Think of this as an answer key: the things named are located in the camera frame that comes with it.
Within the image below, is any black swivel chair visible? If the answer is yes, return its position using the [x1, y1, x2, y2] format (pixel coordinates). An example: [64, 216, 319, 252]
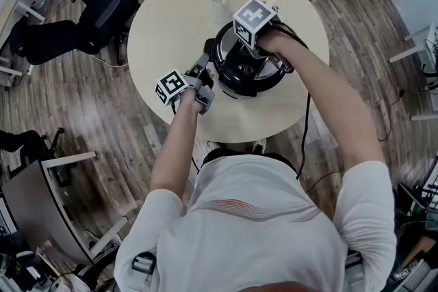
[0, 127, 66, 179]

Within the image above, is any black floor cable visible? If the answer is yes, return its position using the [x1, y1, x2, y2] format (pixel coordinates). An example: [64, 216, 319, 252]
[376, 88, 407, 142]

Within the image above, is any black strap buckle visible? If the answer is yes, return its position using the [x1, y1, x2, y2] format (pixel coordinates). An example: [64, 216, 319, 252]
[131, 250, 157, 276]
[344, 248, 364, 287]

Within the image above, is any person's right hand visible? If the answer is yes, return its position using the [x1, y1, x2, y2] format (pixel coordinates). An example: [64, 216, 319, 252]
[255, 30, 294, 58]

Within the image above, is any cluttered equipment rack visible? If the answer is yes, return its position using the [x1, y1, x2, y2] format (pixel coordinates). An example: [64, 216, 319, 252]
[393, 153, 438, 292]

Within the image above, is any brown curved desk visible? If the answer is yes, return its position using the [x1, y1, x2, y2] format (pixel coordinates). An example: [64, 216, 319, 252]
[0, 150, 131, 267]

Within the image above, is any person's left forearm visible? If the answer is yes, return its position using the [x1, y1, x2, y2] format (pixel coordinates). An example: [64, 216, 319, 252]
[149, 91, 202, 198]

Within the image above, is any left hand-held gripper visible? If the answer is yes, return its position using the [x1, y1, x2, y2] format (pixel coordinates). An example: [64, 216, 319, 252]
[155, 51, 217, 116]

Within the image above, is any black pressure cooker lid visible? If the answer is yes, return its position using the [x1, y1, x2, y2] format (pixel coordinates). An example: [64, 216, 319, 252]
[211, 21, 296, 88]

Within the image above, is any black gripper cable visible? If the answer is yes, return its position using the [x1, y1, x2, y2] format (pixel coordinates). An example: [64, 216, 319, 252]
[294, 92, 313, 182]

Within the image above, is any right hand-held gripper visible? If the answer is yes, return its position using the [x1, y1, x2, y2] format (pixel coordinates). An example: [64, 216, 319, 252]
[232, 0, 285, 61]

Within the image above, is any person's right shoe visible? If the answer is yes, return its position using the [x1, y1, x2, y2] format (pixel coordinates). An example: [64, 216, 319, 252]
[252, 138, 268, 155]

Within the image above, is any black pressure cooker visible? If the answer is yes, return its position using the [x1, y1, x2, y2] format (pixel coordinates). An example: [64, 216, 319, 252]
[209, 44, 288, 99]

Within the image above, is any person's right forearm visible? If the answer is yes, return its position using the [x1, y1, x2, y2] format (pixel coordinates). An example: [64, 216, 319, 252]
[272, 33, 391, 184]

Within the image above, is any black office chair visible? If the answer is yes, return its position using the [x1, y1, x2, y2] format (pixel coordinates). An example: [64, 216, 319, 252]
[9, 0, 142, 66]

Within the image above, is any person's white shirt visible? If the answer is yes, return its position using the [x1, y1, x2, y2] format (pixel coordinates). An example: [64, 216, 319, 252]
[114, 152, 398, 292]

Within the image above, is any white desk with cables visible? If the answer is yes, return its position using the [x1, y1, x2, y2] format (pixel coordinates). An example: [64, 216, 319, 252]
[389, 21, 438, 122]

